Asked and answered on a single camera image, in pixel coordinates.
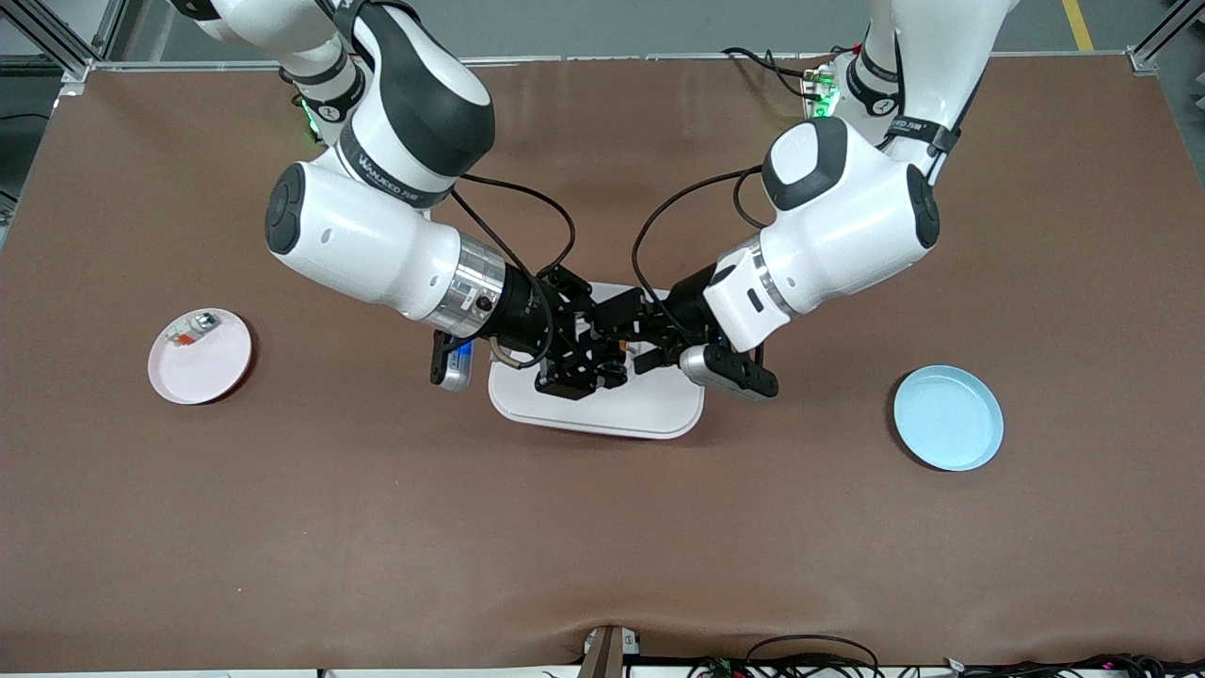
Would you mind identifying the white lidded storage box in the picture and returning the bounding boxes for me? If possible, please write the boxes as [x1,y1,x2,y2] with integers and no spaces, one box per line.
[488,282,705,441]

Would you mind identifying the light blue round plate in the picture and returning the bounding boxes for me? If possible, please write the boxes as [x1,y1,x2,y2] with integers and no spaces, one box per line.
[892,364,1004,472]

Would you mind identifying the white round plate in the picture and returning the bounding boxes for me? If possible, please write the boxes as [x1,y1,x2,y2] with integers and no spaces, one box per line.
[148,307,253,406]

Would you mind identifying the small white orange component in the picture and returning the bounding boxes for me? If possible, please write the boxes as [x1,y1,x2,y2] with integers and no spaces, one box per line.
[162,313,219,347]

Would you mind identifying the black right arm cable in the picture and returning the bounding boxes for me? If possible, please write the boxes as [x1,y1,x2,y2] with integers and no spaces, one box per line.
[450,172,577,370]

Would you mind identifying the silver table edge rail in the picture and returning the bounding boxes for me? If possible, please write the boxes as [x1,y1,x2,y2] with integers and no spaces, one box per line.
[56,52,1154,76]

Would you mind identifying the black base cable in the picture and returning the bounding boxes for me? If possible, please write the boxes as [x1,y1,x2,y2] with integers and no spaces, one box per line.
[720,45,831,101]

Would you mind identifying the brown metal table bracket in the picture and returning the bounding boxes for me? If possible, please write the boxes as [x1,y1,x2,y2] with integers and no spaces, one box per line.
[579,624,642,678]

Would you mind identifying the black looped cable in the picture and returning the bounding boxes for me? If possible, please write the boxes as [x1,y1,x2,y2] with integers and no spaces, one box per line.
[744,635,882,678]

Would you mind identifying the aluminium frame beams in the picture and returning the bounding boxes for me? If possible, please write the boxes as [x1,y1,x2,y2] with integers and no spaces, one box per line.
[1125,0,1205,74]
[0,0,128,81]

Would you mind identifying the black cable bundle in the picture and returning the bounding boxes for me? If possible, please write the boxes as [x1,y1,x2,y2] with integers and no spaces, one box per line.
[941,652,1205,678]

